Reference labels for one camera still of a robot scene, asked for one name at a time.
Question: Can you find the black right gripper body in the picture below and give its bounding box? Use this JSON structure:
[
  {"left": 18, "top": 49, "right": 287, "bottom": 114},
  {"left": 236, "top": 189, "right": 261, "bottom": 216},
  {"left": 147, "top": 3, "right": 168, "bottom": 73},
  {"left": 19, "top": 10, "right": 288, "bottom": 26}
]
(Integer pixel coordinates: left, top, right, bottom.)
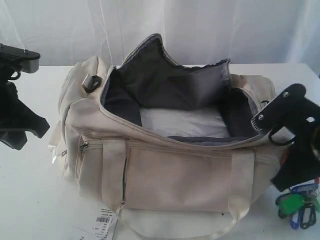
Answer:
[{"left": 288, "top": 121, "right": 320, "bottom": 175}]

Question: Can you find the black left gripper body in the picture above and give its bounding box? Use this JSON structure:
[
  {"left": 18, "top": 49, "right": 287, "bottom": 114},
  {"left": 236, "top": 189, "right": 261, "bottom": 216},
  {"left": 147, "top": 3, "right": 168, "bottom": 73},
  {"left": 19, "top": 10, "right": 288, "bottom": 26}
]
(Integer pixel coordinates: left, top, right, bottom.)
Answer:
[{"left": 0, "top": 82, "right": 27, "bottom": 150}]

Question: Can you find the cream duffel bag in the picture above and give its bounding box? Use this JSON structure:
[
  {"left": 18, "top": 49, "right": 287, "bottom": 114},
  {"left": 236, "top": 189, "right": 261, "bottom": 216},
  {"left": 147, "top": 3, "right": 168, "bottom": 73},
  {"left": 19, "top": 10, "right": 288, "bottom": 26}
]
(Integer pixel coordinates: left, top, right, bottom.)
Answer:
[{"left": 49, "top": 33, "right": 284, "bottom": 240}]

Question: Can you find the colourful key tag bunch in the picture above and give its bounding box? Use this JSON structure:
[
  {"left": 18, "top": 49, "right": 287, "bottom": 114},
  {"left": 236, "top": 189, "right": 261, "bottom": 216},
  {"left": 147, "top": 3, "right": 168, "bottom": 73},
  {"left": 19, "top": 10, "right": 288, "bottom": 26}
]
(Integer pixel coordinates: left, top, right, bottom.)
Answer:
[{"left": 275, "top": 177, "right": 320, "bottom": 230}]

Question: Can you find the white paper price tag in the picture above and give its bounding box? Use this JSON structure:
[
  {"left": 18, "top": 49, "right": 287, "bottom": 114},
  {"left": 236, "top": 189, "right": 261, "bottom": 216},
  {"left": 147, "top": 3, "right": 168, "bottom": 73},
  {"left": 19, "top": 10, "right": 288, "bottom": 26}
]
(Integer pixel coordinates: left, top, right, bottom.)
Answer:
[{"left": 68, "top": 208, "right": 118, "bottom": 240}]

